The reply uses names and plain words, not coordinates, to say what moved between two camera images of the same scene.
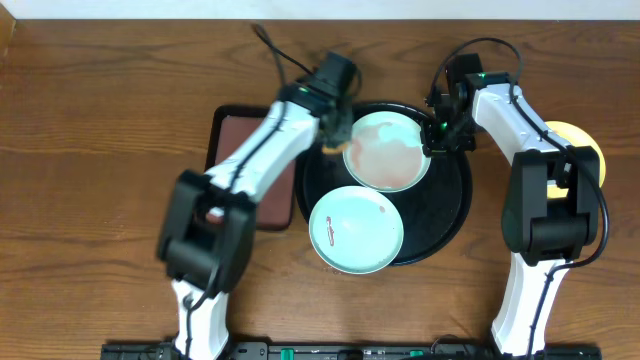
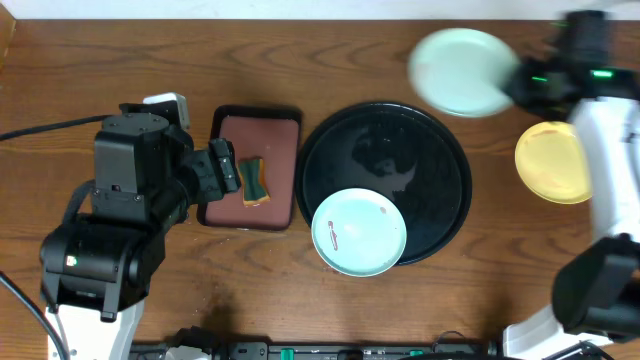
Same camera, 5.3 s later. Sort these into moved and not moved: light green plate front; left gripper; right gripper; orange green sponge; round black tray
Moved: left gripper; right gripper; orange green sponge
Not moved: light green plate front; round black tray
